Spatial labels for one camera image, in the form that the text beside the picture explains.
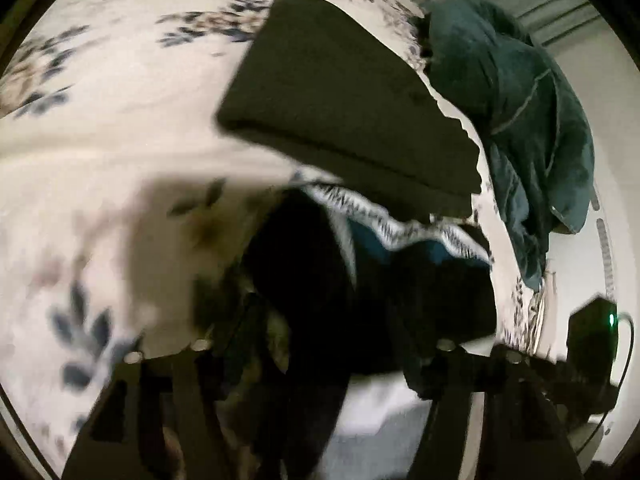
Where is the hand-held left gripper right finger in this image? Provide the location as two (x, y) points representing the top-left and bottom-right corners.
(404, 339), (587, 480)

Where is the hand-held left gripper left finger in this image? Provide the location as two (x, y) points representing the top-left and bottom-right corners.
(62, 280), (288, 480)

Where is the black garment with patterned band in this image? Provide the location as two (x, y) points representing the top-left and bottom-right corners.
(235, 167), (498, 480)

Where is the white appliance with vent slots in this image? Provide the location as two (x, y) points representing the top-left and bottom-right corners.
(542, 22), (640, 466)

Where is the white floral bed sheet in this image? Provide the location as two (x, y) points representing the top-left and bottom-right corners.
(0, 0), (553, 480)

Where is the teal jacket with light piping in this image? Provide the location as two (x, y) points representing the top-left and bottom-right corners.
(419, 0), (597, 292)

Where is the folded dark olive cloth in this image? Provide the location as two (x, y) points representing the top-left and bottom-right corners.
(215, 0), (483, 222)

